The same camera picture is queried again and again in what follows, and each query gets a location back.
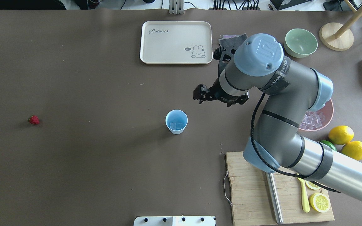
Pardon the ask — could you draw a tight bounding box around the lemon slice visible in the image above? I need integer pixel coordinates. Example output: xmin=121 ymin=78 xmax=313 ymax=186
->
xmin=309 ymin=193 xmax=331 ymax=213
xmin=305 ymin=180 xmax=320 ymax=190

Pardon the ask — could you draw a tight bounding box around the pink bowl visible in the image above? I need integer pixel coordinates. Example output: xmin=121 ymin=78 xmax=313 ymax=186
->
xmin=298 ymin=99 xmax=334 ymax=132

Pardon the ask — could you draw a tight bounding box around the pile of clear ice cubes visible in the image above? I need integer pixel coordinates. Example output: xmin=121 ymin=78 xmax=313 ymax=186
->
xmin=299 ymin=110 xmax=326 ymax=130

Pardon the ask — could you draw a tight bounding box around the whole lemon upper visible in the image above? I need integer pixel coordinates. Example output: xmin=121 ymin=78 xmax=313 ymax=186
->
xmin=328 ymin=125 xmax=354 ymax=145

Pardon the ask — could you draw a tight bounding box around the grey folded cloth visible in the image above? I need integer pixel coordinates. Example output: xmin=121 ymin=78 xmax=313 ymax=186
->
xmin=218 ymin=34 xmax=248 ymax=48

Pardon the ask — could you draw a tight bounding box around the green lime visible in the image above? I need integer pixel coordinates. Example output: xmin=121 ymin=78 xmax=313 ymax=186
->
xmin=320 ymin=140 xmax=337 ymax=151

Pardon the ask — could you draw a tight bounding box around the cream rabbit tray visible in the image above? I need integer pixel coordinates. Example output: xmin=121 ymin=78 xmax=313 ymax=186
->
xmin=140 ymin=21 xmax=213 ymax=64

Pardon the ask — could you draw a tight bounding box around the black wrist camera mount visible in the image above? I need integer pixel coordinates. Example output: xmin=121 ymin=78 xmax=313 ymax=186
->
xmin=213 ymin=45 xmax=238 ymax=76

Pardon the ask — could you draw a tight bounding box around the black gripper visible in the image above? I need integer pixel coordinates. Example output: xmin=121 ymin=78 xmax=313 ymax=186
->
xmin=193 ymin=79 xmax=249 ymax=107

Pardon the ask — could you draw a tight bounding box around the yellow plastic knife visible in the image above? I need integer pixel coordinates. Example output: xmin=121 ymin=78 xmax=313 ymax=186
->
xmin=297 ymin=177 xmax=310 ymax=213

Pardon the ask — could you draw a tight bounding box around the red strawberry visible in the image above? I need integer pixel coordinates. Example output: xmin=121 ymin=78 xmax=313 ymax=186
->
xmin=28 ymin=115 xmax=40 ymax=125

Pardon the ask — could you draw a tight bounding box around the steel muddler black tip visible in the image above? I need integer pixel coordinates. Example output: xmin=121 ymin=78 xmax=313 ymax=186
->
xmin=266 ymin=173 xmax=283 ymax=224

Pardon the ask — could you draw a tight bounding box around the bamboo cutting board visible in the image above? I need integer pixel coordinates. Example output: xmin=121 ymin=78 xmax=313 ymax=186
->
xmin=225 ymin=152 xmax=335 ymax=226

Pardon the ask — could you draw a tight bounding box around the wooden glass drying stand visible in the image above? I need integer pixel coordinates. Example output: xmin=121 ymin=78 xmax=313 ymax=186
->
xmin=319 ymin=6 xmax=362 ymax=51

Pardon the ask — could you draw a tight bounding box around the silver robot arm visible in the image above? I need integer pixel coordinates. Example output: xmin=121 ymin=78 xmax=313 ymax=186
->
xmin=193 ymin=33 xmax=362 ymax=201

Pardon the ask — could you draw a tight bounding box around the light blue cup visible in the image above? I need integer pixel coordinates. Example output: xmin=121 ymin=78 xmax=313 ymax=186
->
xmin=165 ymin=109 xmax=188 ymax=135

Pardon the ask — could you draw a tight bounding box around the green bowl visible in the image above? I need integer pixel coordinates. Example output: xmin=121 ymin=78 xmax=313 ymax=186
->
xmin=283 ymin=28 xmax=318 ymax=58

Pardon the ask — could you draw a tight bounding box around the whole lemon lower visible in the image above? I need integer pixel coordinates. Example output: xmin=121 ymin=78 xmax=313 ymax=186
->
xmin=341 ymin=141 xmax=362 ymax=160

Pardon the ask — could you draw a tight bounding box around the whole lemon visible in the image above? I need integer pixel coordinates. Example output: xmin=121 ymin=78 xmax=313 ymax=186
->
xmin=341 ymin=141 xmax=362 ymax=160
xmin=328 ymin=125 xmax=354 ymax=145

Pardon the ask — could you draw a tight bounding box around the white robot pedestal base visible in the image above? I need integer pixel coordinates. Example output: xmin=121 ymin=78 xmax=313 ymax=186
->
xmin=133 ymin=215 xmax=217 ymax=226

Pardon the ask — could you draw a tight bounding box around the lemon slice lower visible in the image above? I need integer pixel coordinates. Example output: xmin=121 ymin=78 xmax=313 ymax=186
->
xmin=305 ymin=180 xmax=320 ymax=190

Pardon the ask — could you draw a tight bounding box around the lemon slice upper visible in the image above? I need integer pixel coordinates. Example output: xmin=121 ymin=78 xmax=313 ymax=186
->
xmin=309 ymin=193 xmax=331 ymax=213

